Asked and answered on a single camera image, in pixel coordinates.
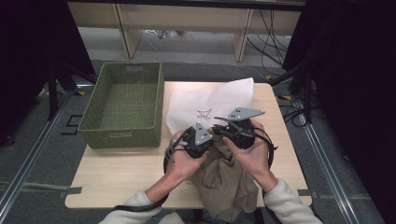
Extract dark curtain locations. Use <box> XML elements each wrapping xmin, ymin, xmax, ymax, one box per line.
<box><xmin>0</xmin><ymin>0</ymin><xmax>96</xmax><ymax>147</ymax></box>
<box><xmin>281</xmin><ymin>0</ymin><xmax>396</xmax><ymax>224</ymax></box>

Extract grey floor tape strip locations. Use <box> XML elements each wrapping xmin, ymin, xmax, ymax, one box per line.
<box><xmin>0</xmin><ymin>181</ymin><xmax>83</xmax><ymax>199</ymax></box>

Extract right hand-held gripper cable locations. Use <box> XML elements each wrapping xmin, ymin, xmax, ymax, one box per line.
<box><xmin>251</xmin><ymin>126</ymin><xmax>281</xmax><ymax>224</ymax></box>

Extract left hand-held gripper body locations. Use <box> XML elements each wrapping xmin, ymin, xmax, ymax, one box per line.
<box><xmin>183</xmin><ymin>121</ymin><xmax>215</xmax><ymax>160</ymax></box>

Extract black floor cables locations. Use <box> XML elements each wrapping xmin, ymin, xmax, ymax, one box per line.
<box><xmin>276</xmin><ymin>92</ymin><xmax>326</xmax><ymax>129</ymax></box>

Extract white mesh laundry bag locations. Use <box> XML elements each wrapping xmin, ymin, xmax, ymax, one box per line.
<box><xmin>165</xmin><ymin>77</ymin><xmax>255</xmax><ymax>136</ymax></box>

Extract hanging black cables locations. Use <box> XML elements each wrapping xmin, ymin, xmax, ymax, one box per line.
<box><xmin>247</xmin><ymin>8</ymin><xmax>291</xmax><ymax>68</ymax></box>

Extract beige garment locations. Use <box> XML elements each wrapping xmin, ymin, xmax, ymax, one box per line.
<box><xmin>190</xmin><ymin>133</ymin><xmax>260</xmax><ymax>223</ymax></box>

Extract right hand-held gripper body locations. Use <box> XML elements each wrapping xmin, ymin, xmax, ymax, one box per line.
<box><xmin>226</xmin><ymin>106</ymin><xmax>266</xmax><ymax>150</ymax></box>

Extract hand-held gripper cable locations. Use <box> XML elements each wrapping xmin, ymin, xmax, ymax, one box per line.
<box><xmin>251</xmin><ymin>126</ymin><xmax>281</xmax><ymax>224</ymax></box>
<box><xmin>113</xmin><ymin>126</ymin><xmax>194</xmax><ymax>213</ymax></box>

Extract aluminium floor rail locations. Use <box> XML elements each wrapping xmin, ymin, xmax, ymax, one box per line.
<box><xmin>298</xmin><ymin>114</ymin><xmax>362</xmax><ymax>224</ymax></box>
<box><xmin>0</xmin><ymin>83</ymin><xmax>92</xmax><ymax>213</ymax></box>

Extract green woven basket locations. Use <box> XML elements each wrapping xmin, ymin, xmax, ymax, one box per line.
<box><xmin>78</xmin><ymin>61</ymin><xmax>165</xmax><ymax>149</ymax></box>

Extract person's right hand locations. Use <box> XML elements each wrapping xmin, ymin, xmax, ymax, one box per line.
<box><xmin>221</xmin><ymin>119</ymin><xmax>278</xmax><ymax>194</ymax></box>

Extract black metal stand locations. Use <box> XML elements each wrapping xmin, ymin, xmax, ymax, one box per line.
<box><xmin>269</xmin><ymin>61</ymin><xmax>316</xmax><ymax>124</ymax></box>
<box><xmin>46</xmin><ymin>61</ymin><xmax>97</xmax><ymax>121</ymax></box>

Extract person's left hand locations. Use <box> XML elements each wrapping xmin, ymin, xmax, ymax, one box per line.
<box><xmin>165</xmin><ymin>130</ymin><xmax>210</xmax><ymax>185</ymax></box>

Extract left hand-held gripper cable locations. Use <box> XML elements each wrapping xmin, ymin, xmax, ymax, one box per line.
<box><xmin>113</xmin><ymin>126</ymin><xmax>194</xmax><ymax>213</ymax></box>

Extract light wooden shelf unit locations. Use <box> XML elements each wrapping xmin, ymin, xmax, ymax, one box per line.
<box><xmin>66</xmin><ymin>1</ymin><xmax>307</xmax><ymax>63</ymax></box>

